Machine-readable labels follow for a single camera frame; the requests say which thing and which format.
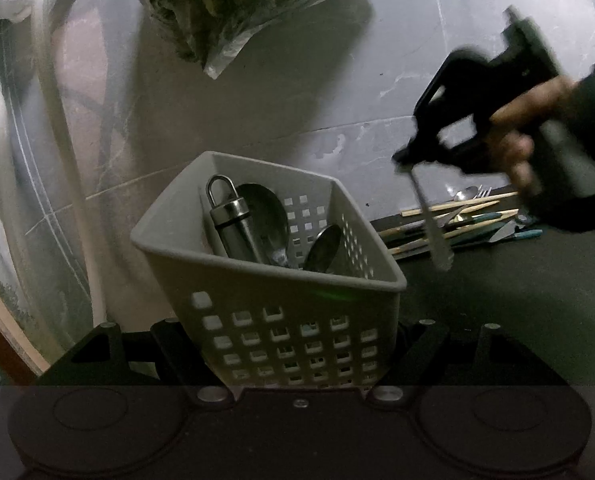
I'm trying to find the teal handled knife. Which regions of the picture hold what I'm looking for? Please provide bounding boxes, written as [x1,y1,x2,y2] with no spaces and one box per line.
[463,229,544,246]

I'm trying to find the black handled kitchen scissors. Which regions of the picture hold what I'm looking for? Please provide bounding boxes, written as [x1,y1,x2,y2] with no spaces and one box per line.
[489,214,536,244]

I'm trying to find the steel spoon with long handle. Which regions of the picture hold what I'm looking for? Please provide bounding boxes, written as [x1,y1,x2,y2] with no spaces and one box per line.
[408,168,454,272]

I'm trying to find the teal handled utensil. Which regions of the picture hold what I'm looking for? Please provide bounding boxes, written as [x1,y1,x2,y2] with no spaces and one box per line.
[447,209,518,229]

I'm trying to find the long white hose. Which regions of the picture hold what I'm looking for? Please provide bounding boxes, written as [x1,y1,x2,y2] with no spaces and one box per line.
[30,0,110,328]

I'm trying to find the large steel ladle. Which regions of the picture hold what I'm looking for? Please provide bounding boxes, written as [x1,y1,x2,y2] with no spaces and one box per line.
[237,182,291,268]

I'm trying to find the small steel spoon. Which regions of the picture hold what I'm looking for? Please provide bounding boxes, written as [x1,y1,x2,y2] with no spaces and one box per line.
[453,185,480,202]

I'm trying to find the steel fork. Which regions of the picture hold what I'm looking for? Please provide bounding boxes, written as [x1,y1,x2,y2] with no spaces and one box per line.
[474,186,493,198]

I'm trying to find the steel cylinder with loop handle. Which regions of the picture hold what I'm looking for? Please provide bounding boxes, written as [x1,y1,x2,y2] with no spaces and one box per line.
[206,174,270,264]

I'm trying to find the dark steel spoon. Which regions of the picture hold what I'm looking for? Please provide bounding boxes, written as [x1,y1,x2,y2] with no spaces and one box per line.
[303,224,343,273]

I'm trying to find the person's right hand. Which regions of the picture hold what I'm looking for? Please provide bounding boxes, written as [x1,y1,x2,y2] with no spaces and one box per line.
[486,76,579,196]

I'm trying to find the wooden chopstick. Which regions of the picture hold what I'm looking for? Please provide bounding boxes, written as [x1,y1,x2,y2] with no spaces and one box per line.
[389,208,519,256]
[399,192,518,218]
[379,200,499,238]

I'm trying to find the grey perforated plastic basket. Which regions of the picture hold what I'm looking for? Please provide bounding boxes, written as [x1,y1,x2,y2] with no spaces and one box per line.
[130,152,406,389]

